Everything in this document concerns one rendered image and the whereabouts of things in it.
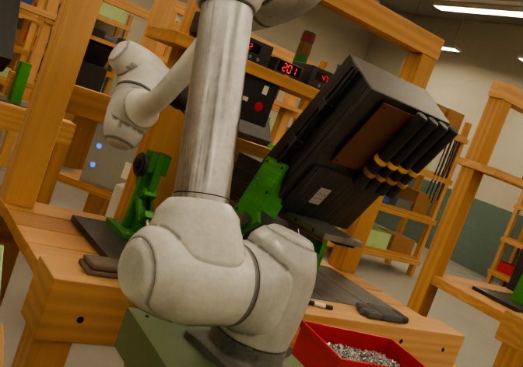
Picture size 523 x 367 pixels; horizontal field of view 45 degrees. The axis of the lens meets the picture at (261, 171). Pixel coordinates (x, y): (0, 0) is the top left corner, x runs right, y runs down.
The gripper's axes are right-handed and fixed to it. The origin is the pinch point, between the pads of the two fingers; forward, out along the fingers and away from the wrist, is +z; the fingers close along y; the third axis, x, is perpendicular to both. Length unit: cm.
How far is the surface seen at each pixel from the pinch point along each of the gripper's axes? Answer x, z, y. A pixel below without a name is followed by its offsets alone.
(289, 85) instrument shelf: -9.5, 21.9, 26.1
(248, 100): 0.3, 12.3, 18.0
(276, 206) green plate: -4.1, 23.4, -18.6
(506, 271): 190, 886, 315
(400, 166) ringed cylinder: -39, 40, -7
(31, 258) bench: 25, -36, -51
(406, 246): 228, 604, 260
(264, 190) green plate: -3.7, 17.5, -15.7
